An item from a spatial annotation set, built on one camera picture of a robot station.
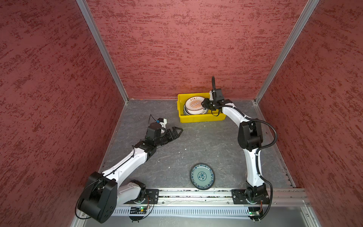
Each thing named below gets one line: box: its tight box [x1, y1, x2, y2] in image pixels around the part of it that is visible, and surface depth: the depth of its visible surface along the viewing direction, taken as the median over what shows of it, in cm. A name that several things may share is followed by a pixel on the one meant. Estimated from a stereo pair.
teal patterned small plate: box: [190, 162, 216, 191], surface depth 83 cm
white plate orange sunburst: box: [183, 96, 208, 115], surface depth 109 cm
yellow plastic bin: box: [177, 92, 227, 124], surface depth 106 cm
